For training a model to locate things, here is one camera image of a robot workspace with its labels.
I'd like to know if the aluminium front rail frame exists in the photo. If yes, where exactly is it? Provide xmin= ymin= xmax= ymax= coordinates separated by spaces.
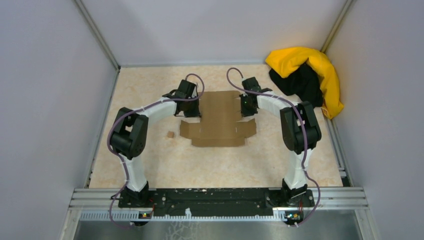
xmin=60 ymin=187 xmax=381 ymax=240

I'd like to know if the yellow cloth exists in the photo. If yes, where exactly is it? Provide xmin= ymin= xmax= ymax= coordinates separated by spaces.
xmin=265 ymin=46 xmax=344 ymax=120

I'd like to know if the small brown cardboard scrap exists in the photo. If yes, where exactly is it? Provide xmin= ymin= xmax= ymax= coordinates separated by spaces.
xmin=166 ymin=131 xmax=175 ymax=139

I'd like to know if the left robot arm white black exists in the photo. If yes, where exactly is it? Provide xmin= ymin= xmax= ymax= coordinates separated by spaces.
xmin=106 ymin=79 xmax=203 ymax=208

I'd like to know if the brown cardboard box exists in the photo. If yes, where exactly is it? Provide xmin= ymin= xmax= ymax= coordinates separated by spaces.
xmin=179 ymin=90 xmax=257 ymax=148

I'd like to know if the right corner aluminium post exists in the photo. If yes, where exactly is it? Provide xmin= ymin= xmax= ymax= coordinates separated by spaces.
xmin=320 ymin=0 xmax=356 ymax=54

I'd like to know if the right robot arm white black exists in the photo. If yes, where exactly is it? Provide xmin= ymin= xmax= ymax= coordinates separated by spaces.
xmin=240 ymin=77 xmax=322 ymax=208

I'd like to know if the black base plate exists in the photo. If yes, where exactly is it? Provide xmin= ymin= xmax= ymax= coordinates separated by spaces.
xmin=117 ymin=187 xmax=308 ymax=217

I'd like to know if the black cloth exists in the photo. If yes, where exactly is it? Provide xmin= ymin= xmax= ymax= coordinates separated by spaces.
xmin=269 ymin=62 xmax=324 ymax=108

